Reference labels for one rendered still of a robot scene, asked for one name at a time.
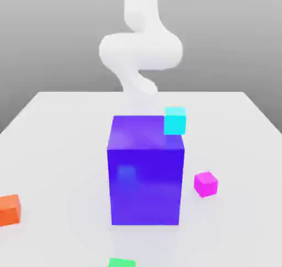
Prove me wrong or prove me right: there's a small cyan cube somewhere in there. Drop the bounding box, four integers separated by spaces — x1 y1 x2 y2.
164 106 187 136

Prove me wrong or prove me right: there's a small magenta cube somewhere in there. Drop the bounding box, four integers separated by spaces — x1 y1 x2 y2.
193 171 219 198

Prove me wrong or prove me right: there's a small green cube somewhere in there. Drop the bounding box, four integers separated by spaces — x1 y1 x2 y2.
107 257 136 267

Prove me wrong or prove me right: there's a small orange cube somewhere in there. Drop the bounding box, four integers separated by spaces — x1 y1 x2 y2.
0 194 22 227

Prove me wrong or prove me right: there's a large purple box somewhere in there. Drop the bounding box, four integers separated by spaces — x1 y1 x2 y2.
106 115 185 226

